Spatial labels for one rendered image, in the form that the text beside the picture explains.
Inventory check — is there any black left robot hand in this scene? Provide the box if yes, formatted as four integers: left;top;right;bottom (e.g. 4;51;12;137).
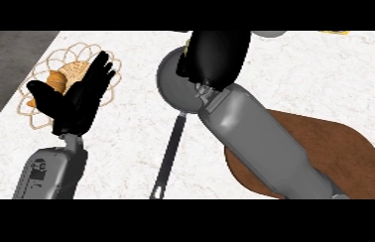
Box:
25;50;122;137

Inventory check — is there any yellow squash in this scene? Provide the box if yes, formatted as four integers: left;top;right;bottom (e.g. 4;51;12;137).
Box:
183;37;193;60

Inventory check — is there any grey frying pan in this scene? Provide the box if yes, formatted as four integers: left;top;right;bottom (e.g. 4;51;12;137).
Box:
148;47;207;200

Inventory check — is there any brown wooden cutting board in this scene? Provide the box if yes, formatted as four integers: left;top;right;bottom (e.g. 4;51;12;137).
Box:
223;109;375;200

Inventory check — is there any orange croissant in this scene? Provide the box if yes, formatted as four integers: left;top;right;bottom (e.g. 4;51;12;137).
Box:
25;69;69;109

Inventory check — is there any tan round bread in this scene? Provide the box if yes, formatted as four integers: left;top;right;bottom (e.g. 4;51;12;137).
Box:
57;60;94;90

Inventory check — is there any grey round object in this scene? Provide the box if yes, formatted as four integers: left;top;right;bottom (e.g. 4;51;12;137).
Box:
251;30;288;39

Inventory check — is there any yellow object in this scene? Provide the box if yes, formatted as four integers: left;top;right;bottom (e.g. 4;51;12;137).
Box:
317;30;351;36

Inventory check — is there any tan wire basket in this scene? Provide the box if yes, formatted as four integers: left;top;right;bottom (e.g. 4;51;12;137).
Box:
15;42;124;131

